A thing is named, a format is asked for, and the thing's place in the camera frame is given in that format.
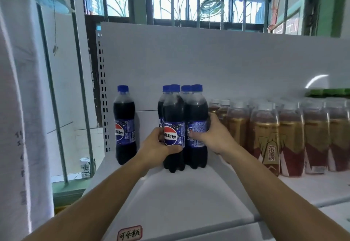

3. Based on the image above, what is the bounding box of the person's left hand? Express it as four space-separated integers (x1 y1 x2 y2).
134 127 184 170

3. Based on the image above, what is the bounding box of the person's right hand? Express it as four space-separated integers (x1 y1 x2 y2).
188 112 241 157

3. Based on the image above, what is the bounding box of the group of blue-capped cola bottles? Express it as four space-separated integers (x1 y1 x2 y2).
113 84 192 165

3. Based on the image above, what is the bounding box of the row of amber drink bottles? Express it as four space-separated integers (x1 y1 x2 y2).
208 98 350 178

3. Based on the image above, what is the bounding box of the white metal shelf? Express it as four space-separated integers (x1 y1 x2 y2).
82 22 350 241

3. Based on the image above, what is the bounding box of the person's right forearm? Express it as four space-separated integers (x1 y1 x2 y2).
224 145 350 241

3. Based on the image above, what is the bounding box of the person's left forearm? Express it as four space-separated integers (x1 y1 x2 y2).
24 159 151 241

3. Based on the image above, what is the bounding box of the red-bordered shelf label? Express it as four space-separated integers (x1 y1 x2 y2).
117 225 143 241

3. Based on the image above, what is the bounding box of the small white carton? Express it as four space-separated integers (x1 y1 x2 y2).
80 158 92 178

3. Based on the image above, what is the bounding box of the white panelled door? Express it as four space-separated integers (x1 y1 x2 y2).
35 0 102 179

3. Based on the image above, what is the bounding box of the round glass hanging disc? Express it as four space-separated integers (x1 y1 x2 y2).
31 0 74 16
199 0 225 20

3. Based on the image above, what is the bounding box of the pink hanging cloth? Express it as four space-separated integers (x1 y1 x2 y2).
268 0 288 33

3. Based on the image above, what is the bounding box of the white bamboo print curtain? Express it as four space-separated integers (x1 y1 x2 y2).
0 0 55 241

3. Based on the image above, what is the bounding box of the barred window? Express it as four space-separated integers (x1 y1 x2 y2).
30 0 350 184

